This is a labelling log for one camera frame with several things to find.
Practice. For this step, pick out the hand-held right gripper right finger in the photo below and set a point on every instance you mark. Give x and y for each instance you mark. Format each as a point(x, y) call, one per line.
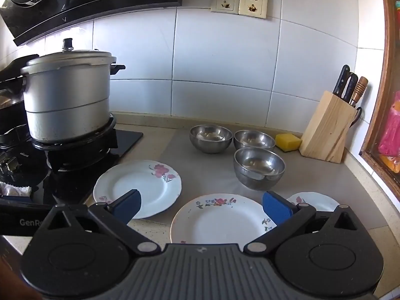
point(275, 207)

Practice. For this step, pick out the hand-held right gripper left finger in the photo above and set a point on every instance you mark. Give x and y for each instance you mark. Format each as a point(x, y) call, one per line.
point(129, 204)

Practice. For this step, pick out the wooden window frame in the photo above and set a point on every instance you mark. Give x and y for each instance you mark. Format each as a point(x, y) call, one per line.
point(379, 68)

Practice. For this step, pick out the silver pressure cooker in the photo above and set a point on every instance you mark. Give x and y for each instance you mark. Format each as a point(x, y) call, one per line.
point(68, 100)

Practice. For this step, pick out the small white floral plate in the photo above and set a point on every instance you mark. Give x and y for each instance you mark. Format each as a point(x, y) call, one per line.
point(315, 201)

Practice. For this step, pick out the yellow sponge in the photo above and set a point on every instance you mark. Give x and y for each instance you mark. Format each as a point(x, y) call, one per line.
point(288, 143)

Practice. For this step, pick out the large white floral plate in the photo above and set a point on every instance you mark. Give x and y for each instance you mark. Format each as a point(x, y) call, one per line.
point(218, 222)
point(134, 179)

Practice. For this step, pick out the black glass gas stove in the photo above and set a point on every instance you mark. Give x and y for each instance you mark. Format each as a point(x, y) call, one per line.
point(62, 184)

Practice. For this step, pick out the cream wall socket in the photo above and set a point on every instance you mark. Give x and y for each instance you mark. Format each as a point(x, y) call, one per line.
point(225, 1)
point(253, 4)

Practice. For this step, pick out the black range hood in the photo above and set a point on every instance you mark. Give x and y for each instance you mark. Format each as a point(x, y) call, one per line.
point(93, 0)

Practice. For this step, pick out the person's left forearm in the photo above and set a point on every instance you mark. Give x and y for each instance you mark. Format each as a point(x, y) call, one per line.
point(12, 281)

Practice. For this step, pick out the stainless steel bowl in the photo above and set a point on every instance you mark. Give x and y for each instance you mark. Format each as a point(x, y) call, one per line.
point(211, 140)
point(253, 140)
point(259, 168)

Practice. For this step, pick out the wooden knife block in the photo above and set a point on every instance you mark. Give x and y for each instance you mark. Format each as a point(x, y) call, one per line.
point(328, 128)

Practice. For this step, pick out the white cloth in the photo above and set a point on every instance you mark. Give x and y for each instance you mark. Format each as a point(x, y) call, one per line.
point(14, 189)

